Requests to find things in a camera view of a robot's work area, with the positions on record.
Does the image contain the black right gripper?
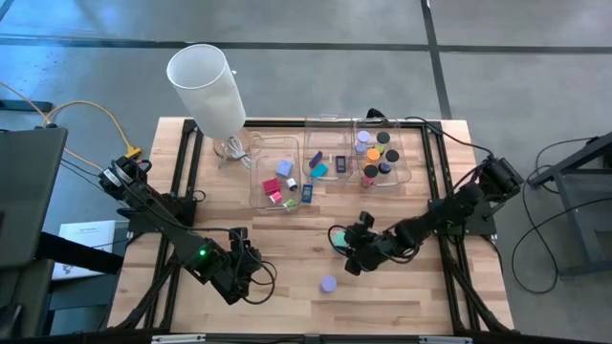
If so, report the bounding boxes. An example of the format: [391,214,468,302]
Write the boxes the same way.
[341,211,399,277]

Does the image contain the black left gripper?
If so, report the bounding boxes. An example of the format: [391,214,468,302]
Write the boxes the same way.
[209,227,264,307]

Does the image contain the black hourglass red sand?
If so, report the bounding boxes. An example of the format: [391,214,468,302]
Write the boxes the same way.
[361,163,380,187]

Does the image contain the clear plastic bin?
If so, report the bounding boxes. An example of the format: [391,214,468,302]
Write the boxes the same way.
[352,115,413,188]
[302,113,357,186]
[248,135,304,215]

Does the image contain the black hourglass purple sand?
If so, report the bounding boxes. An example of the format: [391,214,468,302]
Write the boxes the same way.
[378,148,401,175]

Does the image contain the black hourglass yellow-green sand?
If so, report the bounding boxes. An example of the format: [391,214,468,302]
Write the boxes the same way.
[373,131,392,155]

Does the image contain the white lamp shade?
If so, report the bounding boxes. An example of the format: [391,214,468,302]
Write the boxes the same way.
[165,43,256,163]

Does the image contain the black metal stand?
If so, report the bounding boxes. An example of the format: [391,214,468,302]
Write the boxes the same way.
[527,131,612,279]

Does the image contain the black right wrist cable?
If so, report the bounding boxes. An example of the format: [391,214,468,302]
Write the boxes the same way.
[326,223,358,258]

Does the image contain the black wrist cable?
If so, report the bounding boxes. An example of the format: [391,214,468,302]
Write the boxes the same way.
[184,225,279,307]
[326,223,358,258]

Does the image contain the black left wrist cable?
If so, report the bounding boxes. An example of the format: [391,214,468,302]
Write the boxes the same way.
[184,225,279,307]

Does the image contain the silver metal bracket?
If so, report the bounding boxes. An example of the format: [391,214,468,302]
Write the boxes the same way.
[418,334,474,344]
[150,333,208,344]

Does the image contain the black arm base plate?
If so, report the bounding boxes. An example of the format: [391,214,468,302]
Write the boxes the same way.
[428,198,508,238]
[124,193,198,236]

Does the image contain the white lamp cable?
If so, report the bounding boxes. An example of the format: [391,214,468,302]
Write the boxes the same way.
[218,135,255,171]

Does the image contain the black aluminium rig frame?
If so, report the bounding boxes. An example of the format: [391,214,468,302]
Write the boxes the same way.
[98,118,516,344]

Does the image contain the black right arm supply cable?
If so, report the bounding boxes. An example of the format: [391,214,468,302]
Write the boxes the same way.
[404,116,496,159]

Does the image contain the black floor cables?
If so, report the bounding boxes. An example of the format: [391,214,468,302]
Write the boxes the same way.
[510,136,612,295]

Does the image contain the yellow extension cable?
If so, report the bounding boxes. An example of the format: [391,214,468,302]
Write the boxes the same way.
[0,79,144,173]

